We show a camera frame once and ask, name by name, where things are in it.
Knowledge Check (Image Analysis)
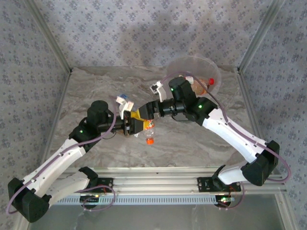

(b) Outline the clear bottle orange cap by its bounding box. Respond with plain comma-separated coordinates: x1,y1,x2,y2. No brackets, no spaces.
133,119,157,146

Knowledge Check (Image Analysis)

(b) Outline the clear bottle red cap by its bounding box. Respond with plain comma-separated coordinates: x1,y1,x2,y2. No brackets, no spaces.
191,77,215,96

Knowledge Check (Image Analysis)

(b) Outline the clear plastic bin liner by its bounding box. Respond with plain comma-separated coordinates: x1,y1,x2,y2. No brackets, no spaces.
166,56,222,99

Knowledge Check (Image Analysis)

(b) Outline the controller board with led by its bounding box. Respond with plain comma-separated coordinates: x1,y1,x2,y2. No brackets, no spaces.
80,194,101,209
214,194,235,209

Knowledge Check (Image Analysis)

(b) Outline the grey metal lower panel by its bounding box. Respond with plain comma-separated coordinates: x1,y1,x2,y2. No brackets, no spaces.
27,205,292,230

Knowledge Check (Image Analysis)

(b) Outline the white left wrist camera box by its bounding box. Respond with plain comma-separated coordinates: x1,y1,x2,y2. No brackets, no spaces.
115,95,135,120

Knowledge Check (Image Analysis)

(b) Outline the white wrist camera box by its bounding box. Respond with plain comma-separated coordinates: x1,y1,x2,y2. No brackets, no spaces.
148,80,167,103
115,95,135,120

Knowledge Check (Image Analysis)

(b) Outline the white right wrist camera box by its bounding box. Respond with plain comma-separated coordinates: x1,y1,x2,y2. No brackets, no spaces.
148,80,167,103

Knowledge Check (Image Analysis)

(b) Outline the aluminium side rail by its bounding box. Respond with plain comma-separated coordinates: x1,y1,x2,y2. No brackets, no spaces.
14,69,73,230
236,68,298,230

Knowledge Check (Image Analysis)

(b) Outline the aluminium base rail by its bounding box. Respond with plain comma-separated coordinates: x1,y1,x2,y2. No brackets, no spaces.
25,166,288,195

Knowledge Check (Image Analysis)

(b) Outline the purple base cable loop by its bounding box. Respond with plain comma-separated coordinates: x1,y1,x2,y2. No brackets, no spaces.
217,183,246,211
71,186,116,212

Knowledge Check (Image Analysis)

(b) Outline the grey slotted cable tray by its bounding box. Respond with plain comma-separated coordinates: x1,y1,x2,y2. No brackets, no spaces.
35,196,232,206

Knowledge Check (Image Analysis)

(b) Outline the aluminium corner post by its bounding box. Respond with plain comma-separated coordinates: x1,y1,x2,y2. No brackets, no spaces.
237,0,286,72
24,0,73,74

